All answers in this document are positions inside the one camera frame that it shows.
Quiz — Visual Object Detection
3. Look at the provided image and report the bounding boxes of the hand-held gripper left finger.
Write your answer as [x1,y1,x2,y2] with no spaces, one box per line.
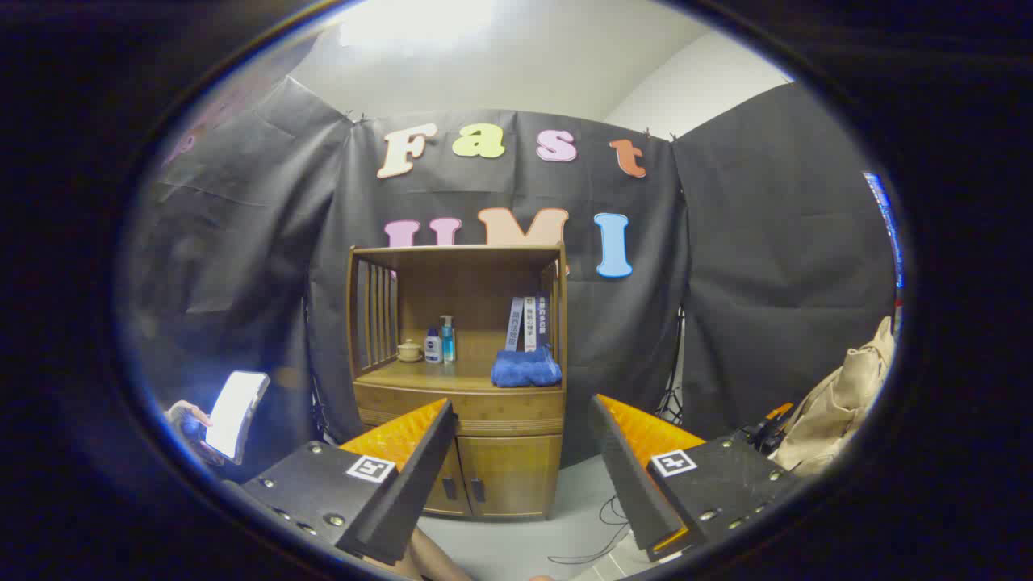
[242,397,459,566]

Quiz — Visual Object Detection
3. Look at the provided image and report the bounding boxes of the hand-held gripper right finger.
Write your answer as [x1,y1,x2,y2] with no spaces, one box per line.
[588,394,800,563]

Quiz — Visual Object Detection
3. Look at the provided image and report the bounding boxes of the glowing white phone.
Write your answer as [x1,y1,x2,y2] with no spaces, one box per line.
[203,370,271,466]

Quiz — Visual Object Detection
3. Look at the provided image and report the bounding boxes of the wooden cabinet door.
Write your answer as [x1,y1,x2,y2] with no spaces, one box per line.
[420,436,473,517]
[457,436,563,519]

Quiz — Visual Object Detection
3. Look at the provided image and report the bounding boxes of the wooden countertop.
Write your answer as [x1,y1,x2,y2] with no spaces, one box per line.
[355,359,564,394]

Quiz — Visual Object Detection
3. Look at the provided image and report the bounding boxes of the wooden cabinet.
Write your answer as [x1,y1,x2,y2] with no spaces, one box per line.
[347,244,568,521]

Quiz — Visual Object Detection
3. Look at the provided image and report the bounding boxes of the person's leg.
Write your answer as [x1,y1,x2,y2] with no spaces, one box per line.
[399,529,477,581]

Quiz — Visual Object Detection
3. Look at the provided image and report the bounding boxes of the folded blue towel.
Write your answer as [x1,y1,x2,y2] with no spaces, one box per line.
[490,345,563,388]

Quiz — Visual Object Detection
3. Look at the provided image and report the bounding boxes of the beige cloth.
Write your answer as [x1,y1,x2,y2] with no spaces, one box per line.
[771,316,897,477]

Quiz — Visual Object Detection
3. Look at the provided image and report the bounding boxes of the floor cables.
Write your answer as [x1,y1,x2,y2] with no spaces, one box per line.
[547,494,634,566]

